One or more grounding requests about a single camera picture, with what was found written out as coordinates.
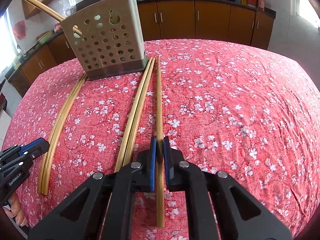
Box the dark cutting board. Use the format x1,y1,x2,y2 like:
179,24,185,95
76,0,101,12

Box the red floral tablecloth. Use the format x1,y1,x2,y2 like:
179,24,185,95
17,40,319,237

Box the red plastic bag hanging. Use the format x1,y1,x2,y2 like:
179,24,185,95
12,20,26,40

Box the green bowl on counter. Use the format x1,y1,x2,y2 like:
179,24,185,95
37,30,54,45

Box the person's left hand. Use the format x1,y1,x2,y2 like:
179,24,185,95
3,192,28,227

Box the red white bag on counter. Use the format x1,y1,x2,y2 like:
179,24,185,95
54,23,62,33

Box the bamboo chopstick group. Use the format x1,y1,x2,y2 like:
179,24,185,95
36,73,87,195
22,0,83,36
21,0,66,23
123,57,155,166
114,57,152,172
40,74,89,196

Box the beige perforated utensil holder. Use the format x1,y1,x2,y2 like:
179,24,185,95
60,0,148,80

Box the lower wooden kitchen cabinets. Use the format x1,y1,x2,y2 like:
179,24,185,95
5,0,276,96

